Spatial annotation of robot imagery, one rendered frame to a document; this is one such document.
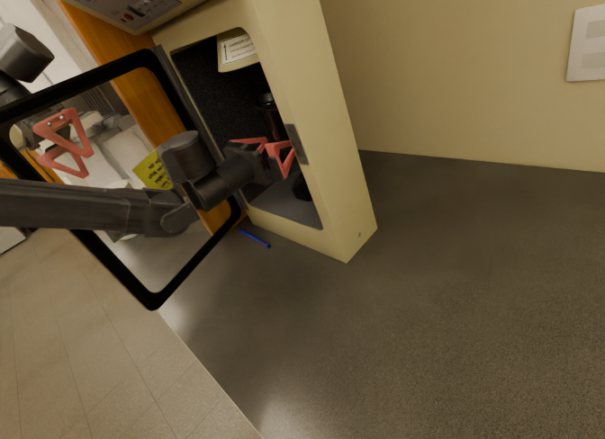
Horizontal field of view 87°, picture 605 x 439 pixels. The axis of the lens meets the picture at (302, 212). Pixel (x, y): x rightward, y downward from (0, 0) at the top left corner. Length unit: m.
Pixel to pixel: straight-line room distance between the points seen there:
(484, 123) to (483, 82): 0.09
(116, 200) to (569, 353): 0.61
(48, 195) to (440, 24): 0.74
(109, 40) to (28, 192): 0.36
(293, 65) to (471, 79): 0.45
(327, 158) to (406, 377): 0.33
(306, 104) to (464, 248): 0.36
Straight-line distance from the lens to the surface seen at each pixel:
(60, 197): 0.51
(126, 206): 0.51
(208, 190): 0.53
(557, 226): 0.68
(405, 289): 0.57
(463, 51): 0.80
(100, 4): 0.63
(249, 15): 0.46
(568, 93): 0.78
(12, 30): 0.73
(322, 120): 0.51
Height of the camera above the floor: 1.38
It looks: 33 degrees down
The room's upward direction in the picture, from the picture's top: 23 degrees counter-clockwise
